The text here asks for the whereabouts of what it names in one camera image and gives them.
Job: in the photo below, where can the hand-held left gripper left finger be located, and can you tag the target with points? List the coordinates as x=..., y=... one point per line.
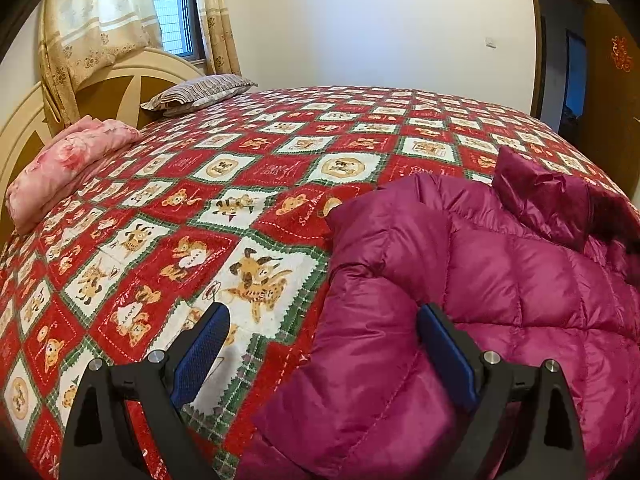
x=202, y=350

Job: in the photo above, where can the white wall switch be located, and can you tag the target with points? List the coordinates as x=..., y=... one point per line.
x=490, y=43

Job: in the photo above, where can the window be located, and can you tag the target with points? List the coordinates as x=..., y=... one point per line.
x=172, y=5

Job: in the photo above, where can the pink folded quilt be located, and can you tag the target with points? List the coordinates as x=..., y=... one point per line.
x=70, y=160

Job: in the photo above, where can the cream wooden headboard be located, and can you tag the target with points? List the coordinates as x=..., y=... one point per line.
x=125, y=67

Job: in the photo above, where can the red door decoration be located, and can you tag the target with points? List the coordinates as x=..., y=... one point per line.
x=620, y=54

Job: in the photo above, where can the striped pillow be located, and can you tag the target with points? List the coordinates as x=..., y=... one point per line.
x=200, y=91

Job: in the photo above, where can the wooden door frame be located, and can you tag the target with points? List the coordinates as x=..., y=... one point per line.
x=535, y=45

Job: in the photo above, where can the magenta down jacket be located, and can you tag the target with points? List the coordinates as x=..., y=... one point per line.
x=400, y=270

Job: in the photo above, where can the brown wooden door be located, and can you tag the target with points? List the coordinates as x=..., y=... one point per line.
x=600, y=100

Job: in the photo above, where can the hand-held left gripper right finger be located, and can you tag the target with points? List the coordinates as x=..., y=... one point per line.
x=447, y=355

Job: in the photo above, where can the beige floral curtain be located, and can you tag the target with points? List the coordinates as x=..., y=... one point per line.
x=95, y=15
x=217, y=15

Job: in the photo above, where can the red bear printed blanket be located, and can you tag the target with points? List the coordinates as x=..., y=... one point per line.
x=200, y=185

